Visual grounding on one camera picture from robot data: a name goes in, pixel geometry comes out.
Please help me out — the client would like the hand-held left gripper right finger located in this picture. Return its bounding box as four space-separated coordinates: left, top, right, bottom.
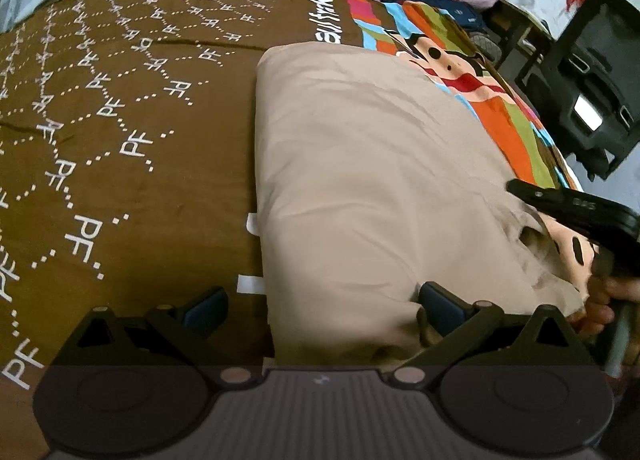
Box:
394 281 597 387

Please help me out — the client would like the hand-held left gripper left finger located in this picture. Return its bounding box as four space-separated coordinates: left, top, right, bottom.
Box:
64 286 262 387

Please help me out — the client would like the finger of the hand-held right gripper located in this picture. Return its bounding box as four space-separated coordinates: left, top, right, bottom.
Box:
505 178 563 221

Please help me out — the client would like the beige garment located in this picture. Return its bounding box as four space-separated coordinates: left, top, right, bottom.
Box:
236 42 588 366

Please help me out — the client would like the person's right hand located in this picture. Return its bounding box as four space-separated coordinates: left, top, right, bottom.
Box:
570 275 640 341

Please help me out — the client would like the dark blue bag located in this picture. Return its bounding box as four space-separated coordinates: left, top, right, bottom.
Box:
382 0 501 60

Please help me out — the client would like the brown printed blanket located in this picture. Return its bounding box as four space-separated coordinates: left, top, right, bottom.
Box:
0 0 601 396

